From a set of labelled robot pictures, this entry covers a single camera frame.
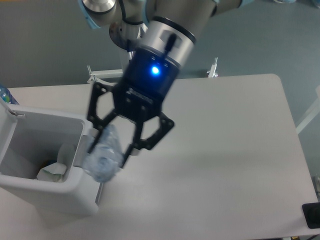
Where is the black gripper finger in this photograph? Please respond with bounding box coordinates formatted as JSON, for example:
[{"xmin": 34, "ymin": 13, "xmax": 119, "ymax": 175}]
[
  {"xmin": 87, "ymin": 82, "xmax": 119, "ymax": 153},
  {"xmin": 120, "ymin": 112, "xmax": 175, "ymax": 169}
]

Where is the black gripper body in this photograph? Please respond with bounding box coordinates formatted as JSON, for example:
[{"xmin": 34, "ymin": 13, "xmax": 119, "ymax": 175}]
[{"xmin": 112, "ymin": 48, "xmax": 179, "ymax": 122}]

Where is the clear plastic water bottle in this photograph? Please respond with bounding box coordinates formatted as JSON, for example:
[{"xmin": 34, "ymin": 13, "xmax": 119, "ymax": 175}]
[{"xmin": 81, "ymin": 124, "xmax": 123, "ymax": 183}]

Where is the white paper tissue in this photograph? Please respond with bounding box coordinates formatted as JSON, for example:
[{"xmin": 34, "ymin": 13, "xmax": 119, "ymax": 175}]
[{"xmin": 35, "ymin": 162, "xmax": 67, "ymax": 183}]

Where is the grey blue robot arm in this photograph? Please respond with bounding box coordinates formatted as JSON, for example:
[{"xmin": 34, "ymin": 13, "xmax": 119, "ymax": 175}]
[{"xmin": 79, "ymin": 0, "xmax": 247, "ymax": 167}]

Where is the white open trash can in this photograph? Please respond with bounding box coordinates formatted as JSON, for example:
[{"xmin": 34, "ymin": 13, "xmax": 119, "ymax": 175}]
[{"xmin": 0, "ymin": 102, "xmax": 102, "ymax": 216}]

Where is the blue snack wrapper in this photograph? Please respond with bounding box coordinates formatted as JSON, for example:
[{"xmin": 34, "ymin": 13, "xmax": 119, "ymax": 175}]
[{"xmin": 44, "ymin": 160, "xmax": 57, "ymax": 167}]

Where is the blue bottle at left edge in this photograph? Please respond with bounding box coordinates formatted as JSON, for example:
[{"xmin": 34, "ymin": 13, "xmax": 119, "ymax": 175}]
[{"xmin": 0, "ymin": 84, "xmax": 19, "ymax": 105}]

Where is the black device at table corner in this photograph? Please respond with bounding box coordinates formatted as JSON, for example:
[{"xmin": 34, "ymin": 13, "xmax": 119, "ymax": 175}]
[{"xmin": 302, "ymin": 202, "xmax": 320, "ymax": 229}]

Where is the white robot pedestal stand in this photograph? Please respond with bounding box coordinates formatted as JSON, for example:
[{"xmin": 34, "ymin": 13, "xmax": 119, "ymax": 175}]
[{"xmin": 86, "ymin": 19, "xmax": 221, "ymax": 85}]

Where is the white frame at right edge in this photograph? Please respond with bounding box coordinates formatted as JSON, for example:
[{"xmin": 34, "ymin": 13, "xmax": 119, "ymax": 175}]
[{"xmin": 295, "ymin": 85, "xmax": 320, "ymax": 135}]

